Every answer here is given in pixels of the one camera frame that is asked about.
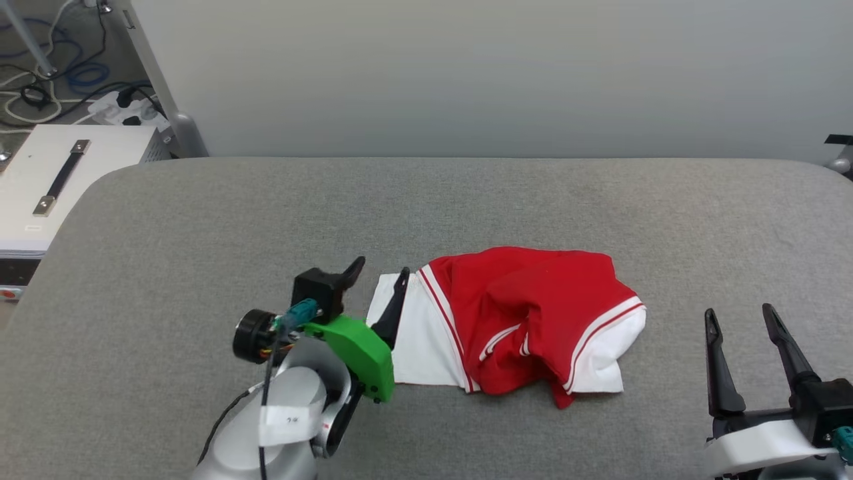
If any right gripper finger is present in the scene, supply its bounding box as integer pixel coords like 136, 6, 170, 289
762, 303, 820, 401
704, 308, 746, 419

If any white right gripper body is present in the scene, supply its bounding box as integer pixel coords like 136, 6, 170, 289
702, 407, 840, 479

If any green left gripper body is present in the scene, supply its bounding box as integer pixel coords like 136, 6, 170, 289
303, 313, 395, 405

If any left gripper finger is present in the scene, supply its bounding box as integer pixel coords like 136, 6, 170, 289
371, 267, 411, 351
340, 256, 367, 293

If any red and white garment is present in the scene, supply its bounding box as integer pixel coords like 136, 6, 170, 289
366, 246, 648, 410

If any white paper label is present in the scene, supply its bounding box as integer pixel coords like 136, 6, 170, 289
259, 403, 328, 447

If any white box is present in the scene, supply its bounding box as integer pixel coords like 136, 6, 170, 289
0, 124, 171, 302

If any white power strip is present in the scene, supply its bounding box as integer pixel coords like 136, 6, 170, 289
87, 90, 169, 131

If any grey metal pole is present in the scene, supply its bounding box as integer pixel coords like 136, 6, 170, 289
0, 0, 59, 78

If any black cable with teal plug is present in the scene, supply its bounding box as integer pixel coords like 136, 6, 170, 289
259, 299, 319, 480

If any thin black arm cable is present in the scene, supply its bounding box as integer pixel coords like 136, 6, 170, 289
197, 389, 259, 467

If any grey frame with black tape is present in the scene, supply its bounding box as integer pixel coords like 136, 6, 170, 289
824, 134, 853, 182

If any grey wall panel post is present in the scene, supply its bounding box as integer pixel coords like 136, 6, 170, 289
112, 0, 209, 159

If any black strap handle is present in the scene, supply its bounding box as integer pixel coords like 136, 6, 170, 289
33, 139, 92, 217

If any blue cable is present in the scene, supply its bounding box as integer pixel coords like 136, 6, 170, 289
0, 19, 111, 94

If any coiled black cable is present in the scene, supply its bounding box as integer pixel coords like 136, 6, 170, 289
19, 81, 53, 110

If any white cable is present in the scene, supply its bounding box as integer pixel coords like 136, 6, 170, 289
0, 0, 102, 129

